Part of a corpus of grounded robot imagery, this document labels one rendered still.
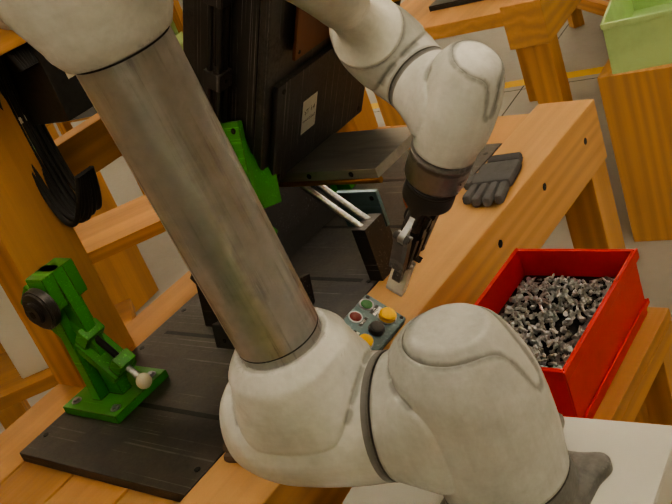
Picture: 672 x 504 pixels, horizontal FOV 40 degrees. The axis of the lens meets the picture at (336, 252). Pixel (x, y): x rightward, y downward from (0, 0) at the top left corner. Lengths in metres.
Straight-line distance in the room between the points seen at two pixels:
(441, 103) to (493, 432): 0.43
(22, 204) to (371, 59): 0.76
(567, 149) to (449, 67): 0.92
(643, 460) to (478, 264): 0.66
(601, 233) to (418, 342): 1.32
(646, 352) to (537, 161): 0.59
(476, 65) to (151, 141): 0.46
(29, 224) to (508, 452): 1.04
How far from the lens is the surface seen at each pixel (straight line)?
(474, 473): 1.02
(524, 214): 1.88
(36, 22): 0.86
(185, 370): 1.69
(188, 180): 0.91
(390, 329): 1.51
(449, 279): 1.64
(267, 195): 1.63
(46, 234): 1.77
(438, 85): 1.19
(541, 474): 1.05
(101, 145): 1.96
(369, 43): 1.23
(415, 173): 1.28
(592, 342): 1.39
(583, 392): 1.37
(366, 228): 1.65
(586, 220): 2.26
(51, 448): 1.68
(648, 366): 1.52
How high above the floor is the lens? 1.69
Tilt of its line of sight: 25 degrees down
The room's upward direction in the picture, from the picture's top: 21 degrees counter-clockwise
